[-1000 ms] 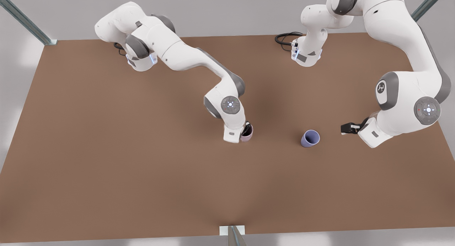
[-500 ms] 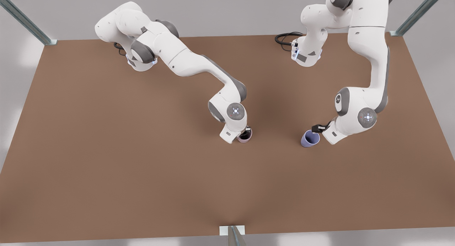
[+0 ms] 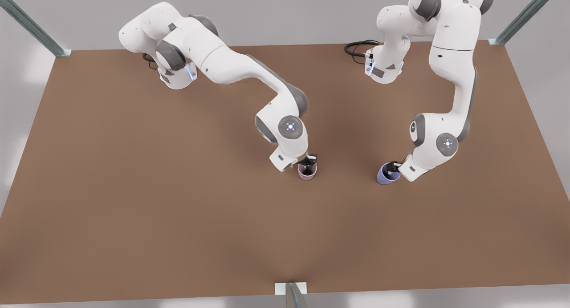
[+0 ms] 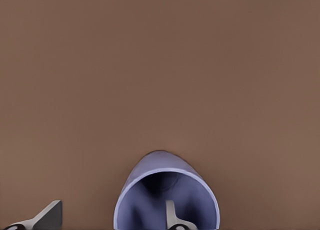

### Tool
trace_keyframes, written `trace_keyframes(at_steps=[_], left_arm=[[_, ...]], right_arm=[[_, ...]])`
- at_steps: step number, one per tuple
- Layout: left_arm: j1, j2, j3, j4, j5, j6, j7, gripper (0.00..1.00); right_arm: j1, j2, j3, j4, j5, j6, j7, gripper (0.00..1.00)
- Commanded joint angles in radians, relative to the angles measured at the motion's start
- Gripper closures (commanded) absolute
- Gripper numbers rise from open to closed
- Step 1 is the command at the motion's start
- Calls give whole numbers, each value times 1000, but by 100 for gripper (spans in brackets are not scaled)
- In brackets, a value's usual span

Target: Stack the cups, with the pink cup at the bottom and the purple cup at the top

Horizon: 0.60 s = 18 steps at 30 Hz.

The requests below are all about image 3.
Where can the pink cup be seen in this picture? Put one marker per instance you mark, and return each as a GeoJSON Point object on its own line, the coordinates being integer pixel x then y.
{"type": "Point", "coordinates": [307, 172]}

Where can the purple cup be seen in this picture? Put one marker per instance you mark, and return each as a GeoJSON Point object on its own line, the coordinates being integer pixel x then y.
{"type": "Point", "coordinates": [385, 175]}

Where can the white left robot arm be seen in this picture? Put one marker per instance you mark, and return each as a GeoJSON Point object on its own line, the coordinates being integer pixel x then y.
{"type": "Point", "coordinates": [454, 54]}

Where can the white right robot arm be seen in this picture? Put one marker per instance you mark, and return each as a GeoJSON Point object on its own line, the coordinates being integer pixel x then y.
{"type": "Point", "coordinates": [231, 65]}

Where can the silver frame post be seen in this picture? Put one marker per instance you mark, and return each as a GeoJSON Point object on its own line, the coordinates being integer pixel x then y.
{"type": "Point", "coordinates": [31, 25]}
{"type": "Point", "coordinates": [521, 18]}
{"type": "Point", "coordinates": [292, 294]}

